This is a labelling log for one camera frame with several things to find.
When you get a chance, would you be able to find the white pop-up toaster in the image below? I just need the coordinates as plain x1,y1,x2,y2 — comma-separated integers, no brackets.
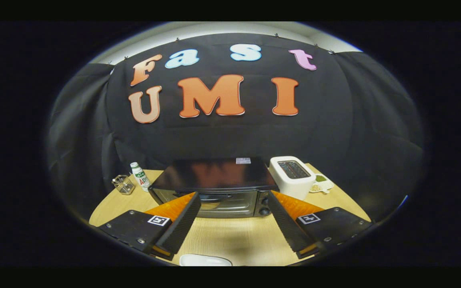
269,156,317,201

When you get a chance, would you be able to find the small white condiment dish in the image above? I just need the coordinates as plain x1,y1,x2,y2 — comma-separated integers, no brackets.
309,174,335,194

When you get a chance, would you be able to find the white square plate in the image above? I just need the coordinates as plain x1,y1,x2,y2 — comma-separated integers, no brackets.
179,254,233,266

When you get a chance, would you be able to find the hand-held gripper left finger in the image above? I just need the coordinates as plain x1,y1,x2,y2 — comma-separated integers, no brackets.
98,192,202,261

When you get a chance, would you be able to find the small white bottle green label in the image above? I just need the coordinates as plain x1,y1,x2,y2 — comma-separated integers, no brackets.
130,162,151,192

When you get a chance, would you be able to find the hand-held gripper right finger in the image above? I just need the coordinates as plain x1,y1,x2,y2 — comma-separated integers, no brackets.
267,190,374,260

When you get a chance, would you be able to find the black toaster oven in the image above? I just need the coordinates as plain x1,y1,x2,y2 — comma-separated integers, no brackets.
148,157,280,218

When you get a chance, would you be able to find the clear utensil holder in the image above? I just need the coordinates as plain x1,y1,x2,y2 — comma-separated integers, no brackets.
112,174,136,195

